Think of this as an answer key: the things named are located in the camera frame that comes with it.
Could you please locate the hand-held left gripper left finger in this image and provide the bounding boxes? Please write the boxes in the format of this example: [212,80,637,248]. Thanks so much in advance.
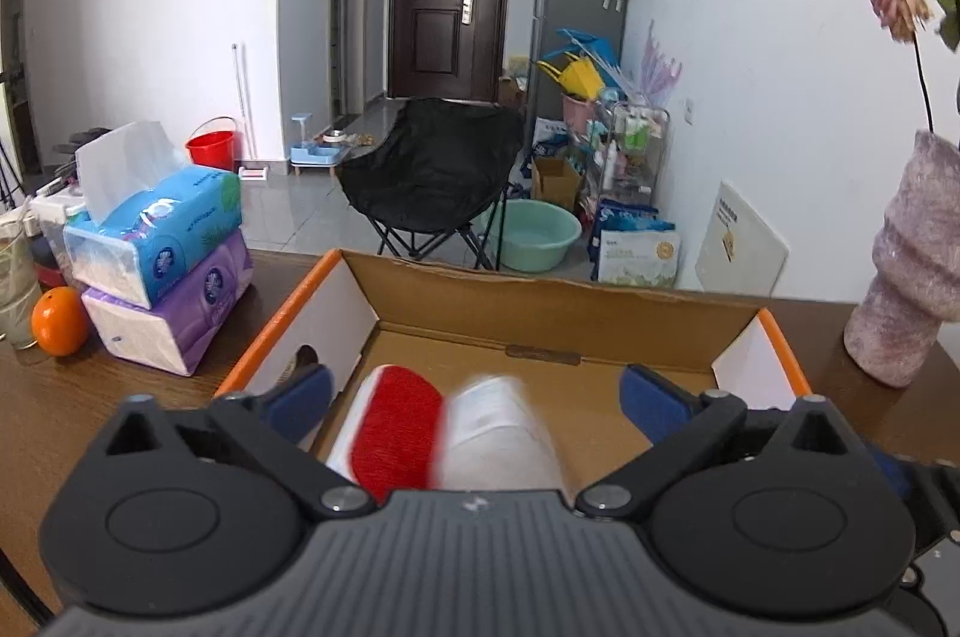
[105,365,377,522]

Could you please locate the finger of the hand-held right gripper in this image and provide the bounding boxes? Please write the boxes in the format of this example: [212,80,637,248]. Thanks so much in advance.
[866,442,912,495]

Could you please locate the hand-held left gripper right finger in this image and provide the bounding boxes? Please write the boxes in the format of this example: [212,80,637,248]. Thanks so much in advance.
[576,363,856,522]

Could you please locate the red and white brush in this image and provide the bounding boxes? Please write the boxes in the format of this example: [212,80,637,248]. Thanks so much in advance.
[324,363,445,507]

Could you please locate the orange red cardboard box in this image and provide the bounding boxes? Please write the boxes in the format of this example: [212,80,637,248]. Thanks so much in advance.
[214,248,815,495]

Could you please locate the white plastic bottle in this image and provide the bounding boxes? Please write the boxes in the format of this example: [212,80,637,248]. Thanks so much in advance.
[439,374,567,495]

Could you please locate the purple tissue pack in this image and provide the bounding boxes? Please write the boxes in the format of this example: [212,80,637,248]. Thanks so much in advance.
[81,230,254,377]

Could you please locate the white green pack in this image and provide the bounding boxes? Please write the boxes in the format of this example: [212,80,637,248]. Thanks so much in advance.
[596,230,682,289]

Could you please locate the white board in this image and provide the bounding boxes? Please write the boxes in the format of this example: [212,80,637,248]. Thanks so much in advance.
[694,181,790,297]

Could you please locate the blue plastic pack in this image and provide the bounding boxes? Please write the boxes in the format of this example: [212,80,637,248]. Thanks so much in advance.
[589,198,676,237]

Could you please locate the pink ribbed vase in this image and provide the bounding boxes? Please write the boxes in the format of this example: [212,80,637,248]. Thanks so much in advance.
[844,131,960,389]

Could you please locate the green plastic basin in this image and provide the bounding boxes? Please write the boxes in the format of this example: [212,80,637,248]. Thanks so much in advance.
[471,198,584,274]

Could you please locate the blue tissue pack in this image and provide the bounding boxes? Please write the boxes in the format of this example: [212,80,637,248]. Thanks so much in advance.
[62,121,243,310]

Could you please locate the small brown cardboard box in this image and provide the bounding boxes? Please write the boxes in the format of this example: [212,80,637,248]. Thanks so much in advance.
[531,157,584,212]

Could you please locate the blue pet feeder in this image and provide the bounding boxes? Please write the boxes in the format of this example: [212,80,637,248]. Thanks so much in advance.
[289,113,350,179]

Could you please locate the orange fruit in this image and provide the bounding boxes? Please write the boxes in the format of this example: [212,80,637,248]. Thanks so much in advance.
[31,287,91,357]

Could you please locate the metal rack trolley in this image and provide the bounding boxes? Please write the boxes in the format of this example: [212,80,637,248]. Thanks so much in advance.
[581,101,671,218]

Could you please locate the black folding chair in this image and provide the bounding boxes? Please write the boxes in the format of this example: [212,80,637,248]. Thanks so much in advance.
[335,97,526,272]

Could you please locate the red bucket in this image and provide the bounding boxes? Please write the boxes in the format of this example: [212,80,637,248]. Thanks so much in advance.
[185,116,237,172]

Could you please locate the blue patterned bag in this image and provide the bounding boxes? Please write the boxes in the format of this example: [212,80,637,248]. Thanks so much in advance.
[532,116,571,158]

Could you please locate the clear drinking glass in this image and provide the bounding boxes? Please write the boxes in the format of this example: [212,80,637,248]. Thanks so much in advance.
[0,224,42,351]

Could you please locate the pink bucket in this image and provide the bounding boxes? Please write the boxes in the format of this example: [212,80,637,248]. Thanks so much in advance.
[561,92,601,136]

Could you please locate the white mop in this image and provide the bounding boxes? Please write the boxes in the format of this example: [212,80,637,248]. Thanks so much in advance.
[231,43,271,182]

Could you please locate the clear plastic food container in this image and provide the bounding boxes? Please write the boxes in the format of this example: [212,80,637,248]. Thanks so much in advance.
[28,187,91,289]

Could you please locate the purple plastic hangers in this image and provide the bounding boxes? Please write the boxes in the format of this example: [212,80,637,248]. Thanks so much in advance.
[637,18,683,106]

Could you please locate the yellow bag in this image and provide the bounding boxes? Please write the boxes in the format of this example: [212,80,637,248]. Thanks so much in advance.
[536,52,605,102]

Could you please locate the blue plastic dustpan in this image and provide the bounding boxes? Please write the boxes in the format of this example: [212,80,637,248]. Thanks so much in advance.
[556,27,622,64]

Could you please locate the dark brown entrance door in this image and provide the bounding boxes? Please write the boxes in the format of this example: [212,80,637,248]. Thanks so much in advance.
[386,0,516,102]

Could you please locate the black plastic frame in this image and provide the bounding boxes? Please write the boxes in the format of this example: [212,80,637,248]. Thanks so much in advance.
[51,125,113,158]

